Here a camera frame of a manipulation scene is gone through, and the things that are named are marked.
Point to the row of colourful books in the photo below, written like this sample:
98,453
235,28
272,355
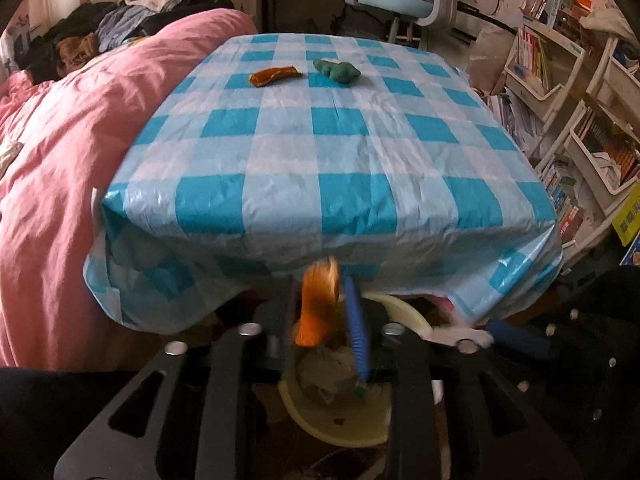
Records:
562,200

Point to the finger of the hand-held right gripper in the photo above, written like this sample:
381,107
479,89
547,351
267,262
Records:
520,340

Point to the yellow box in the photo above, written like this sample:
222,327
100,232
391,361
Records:
627,225

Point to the orange fruit peel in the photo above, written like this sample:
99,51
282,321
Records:
315,310

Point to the stack of white books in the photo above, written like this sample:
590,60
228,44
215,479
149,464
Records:
515,120

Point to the pink duvet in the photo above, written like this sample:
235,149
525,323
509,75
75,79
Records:
75,160

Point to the yellow plastic bin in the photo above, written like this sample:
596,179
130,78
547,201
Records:
350,430

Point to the beige crumpled cloth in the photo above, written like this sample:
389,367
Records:
10,160

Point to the pile of dark clothes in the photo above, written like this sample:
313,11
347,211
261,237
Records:
130,20

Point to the grey and blue desk chair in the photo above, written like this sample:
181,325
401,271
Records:
395,0

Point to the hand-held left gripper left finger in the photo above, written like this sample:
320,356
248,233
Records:
275,347

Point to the green scrap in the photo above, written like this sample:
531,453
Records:
337,71

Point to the brown garment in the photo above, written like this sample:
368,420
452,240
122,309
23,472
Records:
75,52

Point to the blue checked tablecloth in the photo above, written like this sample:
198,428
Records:
350,160

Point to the white book rack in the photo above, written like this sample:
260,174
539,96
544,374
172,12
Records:
550,85
597,160

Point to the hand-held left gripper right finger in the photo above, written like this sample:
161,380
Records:
357,335

